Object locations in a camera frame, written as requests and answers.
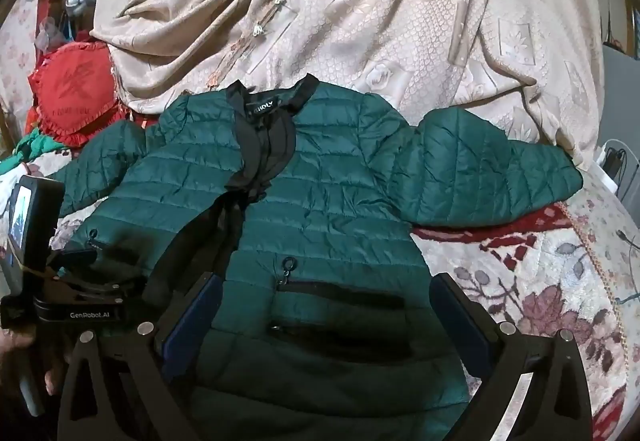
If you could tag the person's left hand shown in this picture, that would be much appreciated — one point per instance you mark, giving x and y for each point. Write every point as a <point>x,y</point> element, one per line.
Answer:
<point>55,373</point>

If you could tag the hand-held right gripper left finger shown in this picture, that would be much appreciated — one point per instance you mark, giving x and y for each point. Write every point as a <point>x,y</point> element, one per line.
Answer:
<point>192,321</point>

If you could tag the white power strip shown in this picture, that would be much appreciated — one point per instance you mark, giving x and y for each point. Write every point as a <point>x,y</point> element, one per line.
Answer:
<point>612,161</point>

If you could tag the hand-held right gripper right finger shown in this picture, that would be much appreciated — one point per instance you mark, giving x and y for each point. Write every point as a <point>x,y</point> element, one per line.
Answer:
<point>462,321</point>

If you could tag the red heart pillow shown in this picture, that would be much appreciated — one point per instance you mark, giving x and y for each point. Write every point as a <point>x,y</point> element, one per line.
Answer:
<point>75,86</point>

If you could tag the pale floral cloth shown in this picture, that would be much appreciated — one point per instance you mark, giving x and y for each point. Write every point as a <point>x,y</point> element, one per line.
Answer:
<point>15,66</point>

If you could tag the grey box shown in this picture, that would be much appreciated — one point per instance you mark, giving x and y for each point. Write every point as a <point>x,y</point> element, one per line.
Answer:
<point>620,91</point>

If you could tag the green puffer jacket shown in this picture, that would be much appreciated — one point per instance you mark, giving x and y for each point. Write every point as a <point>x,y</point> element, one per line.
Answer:
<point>325,211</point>

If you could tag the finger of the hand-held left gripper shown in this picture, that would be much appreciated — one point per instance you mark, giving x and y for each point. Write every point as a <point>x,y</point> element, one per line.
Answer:
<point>75,257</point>

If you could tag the beige patterned curtain cloth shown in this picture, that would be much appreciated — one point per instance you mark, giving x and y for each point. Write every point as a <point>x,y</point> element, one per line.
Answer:
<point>400,21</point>

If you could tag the green cloth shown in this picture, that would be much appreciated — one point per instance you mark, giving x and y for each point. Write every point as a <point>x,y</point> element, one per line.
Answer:
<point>37,143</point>

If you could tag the floral plush blanket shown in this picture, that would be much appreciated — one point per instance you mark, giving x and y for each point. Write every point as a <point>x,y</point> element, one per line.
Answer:
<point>540,281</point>

